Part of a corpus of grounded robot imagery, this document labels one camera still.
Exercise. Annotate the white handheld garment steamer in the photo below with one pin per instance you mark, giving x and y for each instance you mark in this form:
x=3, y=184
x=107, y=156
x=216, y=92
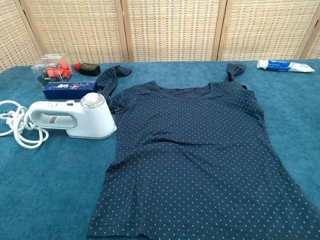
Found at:
x=92, y=120

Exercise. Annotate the navy dotted t-shirt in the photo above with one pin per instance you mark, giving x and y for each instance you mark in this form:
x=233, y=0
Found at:
x=187, y=150

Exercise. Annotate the black red small device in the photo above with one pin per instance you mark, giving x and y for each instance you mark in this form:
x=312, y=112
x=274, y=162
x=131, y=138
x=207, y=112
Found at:
x=90, y=70

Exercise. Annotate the woven folding screen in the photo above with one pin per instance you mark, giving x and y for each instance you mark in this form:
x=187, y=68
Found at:
x=172, y=30

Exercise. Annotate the long blue printed box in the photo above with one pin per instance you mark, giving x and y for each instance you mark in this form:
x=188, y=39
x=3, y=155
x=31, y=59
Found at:
x=70, y=90

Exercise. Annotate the clear box with red capsules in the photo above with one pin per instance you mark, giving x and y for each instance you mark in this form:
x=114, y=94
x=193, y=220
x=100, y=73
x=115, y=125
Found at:
x=57, y=70

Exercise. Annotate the blue table cover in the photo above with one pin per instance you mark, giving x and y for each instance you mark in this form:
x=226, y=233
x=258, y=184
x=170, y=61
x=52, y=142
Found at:
x=50, y=187

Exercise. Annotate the white blue toothpaste tube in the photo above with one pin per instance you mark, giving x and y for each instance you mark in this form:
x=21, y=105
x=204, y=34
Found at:
x=280, y=65

